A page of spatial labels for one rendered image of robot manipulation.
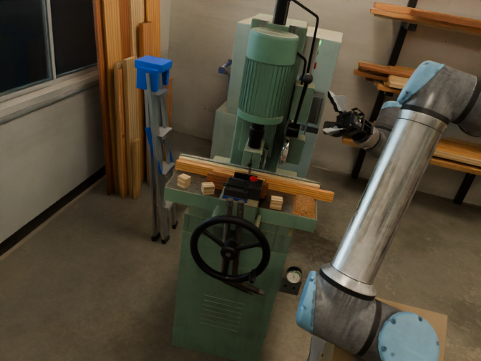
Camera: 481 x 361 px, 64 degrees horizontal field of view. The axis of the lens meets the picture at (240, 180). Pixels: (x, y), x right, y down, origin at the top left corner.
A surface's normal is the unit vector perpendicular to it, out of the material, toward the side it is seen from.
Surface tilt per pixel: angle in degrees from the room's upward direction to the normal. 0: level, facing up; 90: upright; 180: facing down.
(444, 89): 67
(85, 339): 0
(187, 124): 90
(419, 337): 46
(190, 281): 90
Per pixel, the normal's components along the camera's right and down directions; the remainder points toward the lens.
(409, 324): 0.04, -0.25
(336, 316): -0.19, 0.05
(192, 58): -0.25, 0.44
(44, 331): 0.15, -0.86
